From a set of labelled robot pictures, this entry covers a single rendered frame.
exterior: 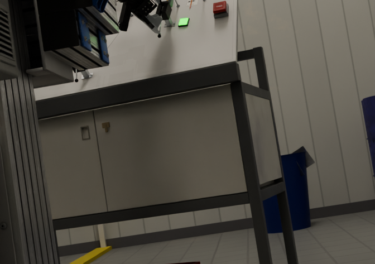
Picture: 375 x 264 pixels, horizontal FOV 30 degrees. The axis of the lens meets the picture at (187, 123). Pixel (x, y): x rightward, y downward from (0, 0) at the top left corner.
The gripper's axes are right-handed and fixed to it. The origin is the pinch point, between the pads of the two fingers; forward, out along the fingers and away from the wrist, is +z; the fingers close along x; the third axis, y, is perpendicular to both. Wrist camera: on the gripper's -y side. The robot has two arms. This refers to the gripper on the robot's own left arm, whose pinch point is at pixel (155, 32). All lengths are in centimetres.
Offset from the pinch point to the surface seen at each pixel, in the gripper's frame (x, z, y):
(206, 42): -10.9, 12.7, 9.7
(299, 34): 211, 194, 92
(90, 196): -9, 22, -63
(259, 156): -34, 50, -8
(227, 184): -40, 42, -24
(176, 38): 0.5, 8.2, 3.7
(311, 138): 173, 243, 38
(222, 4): -2.9, 11.0, 25.3
